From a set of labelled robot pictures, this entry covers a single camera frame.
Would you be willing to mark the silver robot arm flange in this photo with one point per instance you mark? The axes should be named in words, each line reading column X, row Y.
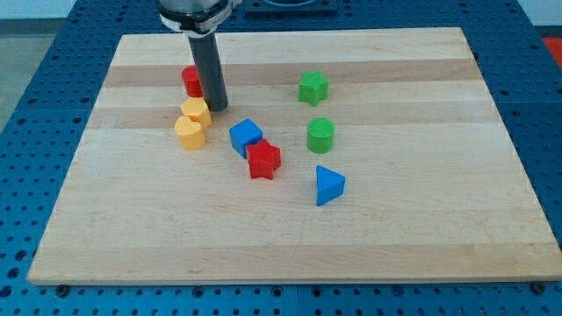
column 195, row 16

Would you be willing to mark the blue cube block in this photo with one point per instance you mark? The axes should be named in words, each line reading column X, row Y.
column 244, row 134

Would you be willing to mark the yellow heart block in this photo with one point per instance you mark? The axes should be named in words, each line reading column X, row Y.
column 189, row 133

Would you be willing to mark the red star block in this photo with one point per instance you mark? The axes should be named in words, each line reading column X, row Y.
column 263, row 159

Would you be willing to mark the green cylinder block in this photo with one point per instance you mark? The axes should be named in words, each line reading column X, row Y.
column 320, row 135

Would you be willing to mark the blue triangle block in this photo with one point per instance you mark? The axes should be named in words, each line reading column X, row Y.
column 329, row 185

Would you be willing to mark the green star block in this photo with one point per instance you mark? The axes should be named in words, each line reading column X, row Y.
column 313, row 87

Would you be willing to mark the wooden board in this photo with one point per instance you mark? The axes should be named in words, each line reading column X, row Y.
column 435, row 191

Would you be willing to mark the yellow hexagon block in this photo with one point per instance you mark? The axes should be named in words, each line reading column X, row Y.
column 197, row 110

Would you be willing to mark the red cylinder block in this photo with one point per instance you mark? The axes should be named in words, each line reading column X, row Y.
column 191, row 81

